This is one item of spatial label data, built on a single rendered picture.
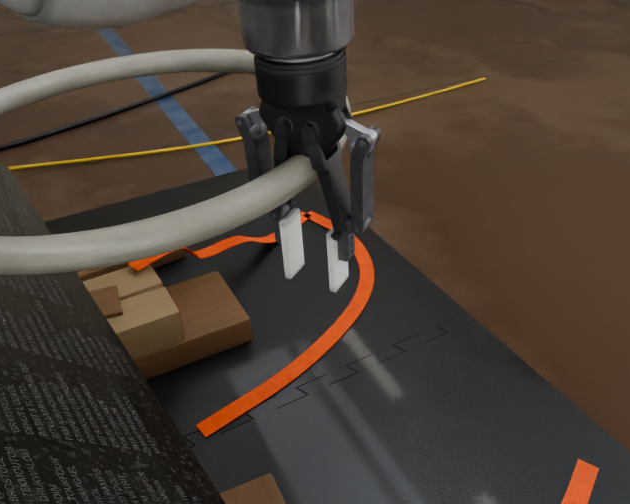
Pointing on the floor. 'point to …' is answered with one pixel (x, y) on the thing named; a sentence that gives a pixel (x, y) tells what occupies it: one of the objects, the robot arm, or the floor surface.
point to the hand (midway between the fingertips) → (314, 251)
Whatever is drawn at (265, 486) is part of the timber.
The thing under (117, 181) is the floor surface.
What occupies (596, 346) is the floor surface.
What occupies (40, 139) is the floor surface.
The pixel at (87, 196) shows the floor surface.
